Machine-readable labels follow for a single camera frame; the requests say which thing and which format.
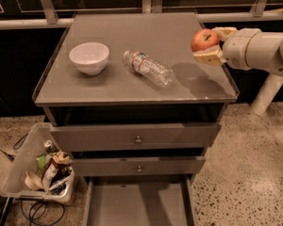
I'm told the grey drawer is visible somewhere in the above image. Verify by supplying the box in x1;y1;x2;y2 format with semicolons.
71;156;206;177
50;122;221;152
83;175;199;226

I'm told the white ceramic bowl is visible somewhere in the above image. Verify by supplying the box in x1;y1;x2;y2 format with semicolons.
69;42;109;75

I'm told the metal window railing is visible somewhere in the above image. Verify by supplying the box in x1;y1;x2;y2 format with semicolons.
0;0;283;30

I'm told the coiled dark cable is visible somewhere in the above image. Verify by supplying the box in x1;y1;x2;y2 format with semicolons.
20;198;66;226

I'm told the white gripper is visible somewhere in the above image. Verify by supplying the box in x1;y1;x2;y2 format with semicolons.
193;27;260;70

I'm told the clear plastic water bottle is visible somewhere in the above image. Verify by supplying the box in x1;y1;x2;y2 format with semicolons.
124;51;173;89

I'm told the metal drink can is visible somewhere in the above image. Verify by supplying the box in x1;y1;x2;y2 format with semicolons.
43;140;56;153

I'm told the small white cup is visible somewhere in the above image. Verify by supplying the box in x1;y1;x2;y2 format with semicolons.
25;171;43;190

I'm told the black floor cable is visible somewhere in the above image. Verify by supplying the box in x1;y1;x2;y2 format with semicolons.
0;133;28;162

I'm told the top grey drawer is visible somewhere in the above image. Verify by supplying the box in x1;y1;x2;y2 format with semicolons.
50;122;221;152

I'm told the middle grey drawer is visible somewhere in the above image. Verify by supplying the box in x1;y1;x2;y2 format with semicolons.
71;156;206;177

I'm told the crumpled snack bag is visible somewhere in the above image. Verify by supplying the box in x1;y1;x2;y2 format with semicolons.
42;151;70;192

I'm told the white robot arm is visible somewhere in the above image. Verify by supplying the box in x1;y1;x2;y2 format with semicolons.
191;27;283;76

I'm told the translucent plastic bin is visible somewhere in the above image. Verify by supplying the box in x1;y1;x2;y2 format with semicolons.
1;122;76;205

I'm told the red apple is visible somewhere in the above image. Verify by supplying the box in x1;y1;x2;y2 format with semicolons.
191;29;220;52

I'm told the bottom grey drawer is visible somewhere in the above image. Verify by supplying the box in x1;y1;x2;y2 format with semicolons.
83;175;199;226

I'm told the grey drawer cabinet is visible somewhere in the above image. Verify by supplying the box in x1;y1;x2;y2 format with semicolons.
31;12;241;226

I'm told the green wrapper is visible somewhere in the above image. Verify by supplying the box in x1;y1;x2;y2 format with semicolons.
36;154;47;170

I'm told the white diagonal pole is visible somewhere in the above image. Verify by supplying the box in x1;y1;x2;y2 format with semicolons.
251;74;283;115

